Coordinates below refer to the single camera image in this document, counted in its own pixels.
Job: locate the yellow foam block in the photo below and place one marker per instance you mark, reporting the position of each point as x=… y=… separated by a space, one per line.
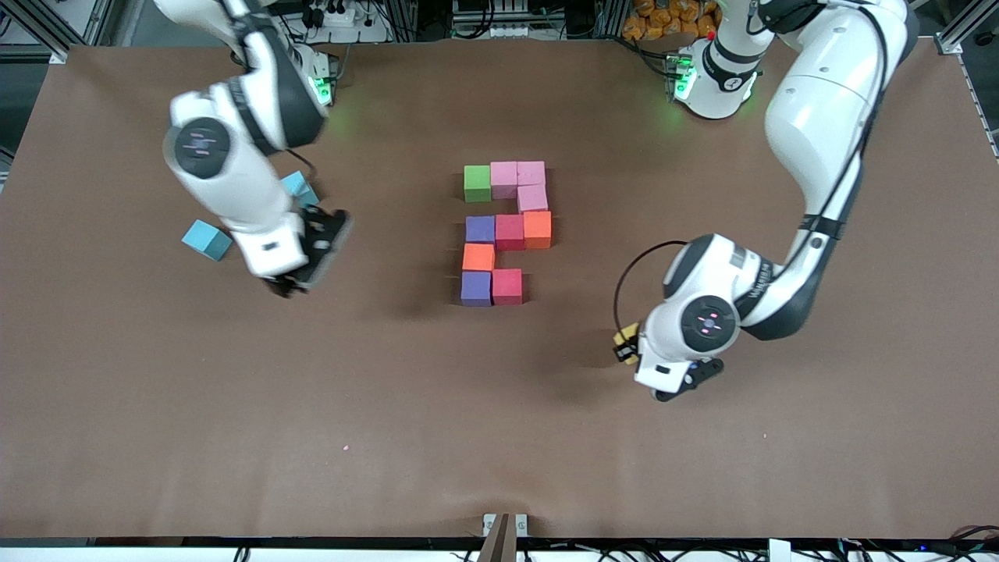
x=624 y=337

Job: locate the red foam block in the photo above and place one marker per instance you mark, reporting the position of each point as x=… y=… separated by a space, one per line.
x=506 y=286
x=510 y=232

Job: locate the orange foam block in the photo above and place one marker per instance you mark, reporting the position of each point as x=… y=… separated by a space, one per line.
x=478 y=257
x=538 y=229

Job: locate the purple foam block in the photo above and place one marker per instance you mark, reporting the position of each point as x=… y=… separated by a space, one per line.
x=480 y=229
x=475 y=289

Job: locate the green foam block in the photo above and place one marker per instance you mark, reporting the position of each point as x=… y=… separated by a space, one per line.
x=478 y=184

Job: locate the dented pink foam block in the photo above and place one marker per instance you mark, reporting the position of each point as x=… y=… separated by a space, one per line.
x=531 y=173

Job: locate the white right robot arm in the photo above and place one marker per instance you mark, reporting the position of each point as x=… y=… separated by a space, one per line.
x=234 y=172

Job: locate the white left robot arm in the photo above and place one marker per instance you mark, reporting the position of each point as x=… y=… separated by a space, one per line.
x=819 y=117

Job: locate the blue foam block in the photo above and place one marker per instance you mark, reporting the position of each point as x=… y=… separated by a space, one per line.
x=300 y=187
x=206 y=238

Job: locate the white power strip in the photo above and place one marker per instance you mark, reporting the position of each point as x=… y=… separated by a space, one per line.
x=351 y=35

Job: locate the small white block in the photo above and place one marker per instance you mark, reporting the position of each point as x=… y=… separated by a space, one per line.
x=779 y=551

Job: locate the white ribbed device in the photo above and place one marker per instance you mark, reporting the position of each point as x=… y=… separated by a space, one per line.
x=492 y=31

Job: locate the orange snack bag pile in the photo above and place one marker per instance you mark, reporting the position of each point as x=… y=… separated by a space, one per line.
x=648 y=23

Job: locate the small metal bracket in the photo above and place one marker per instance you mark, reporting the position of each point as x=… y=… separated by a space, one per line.
x=488 y=521

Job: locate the aluminium frame profile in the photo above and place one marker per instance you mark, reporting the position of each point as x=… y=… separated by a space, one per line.
x=956 y=35
x=47 y=27

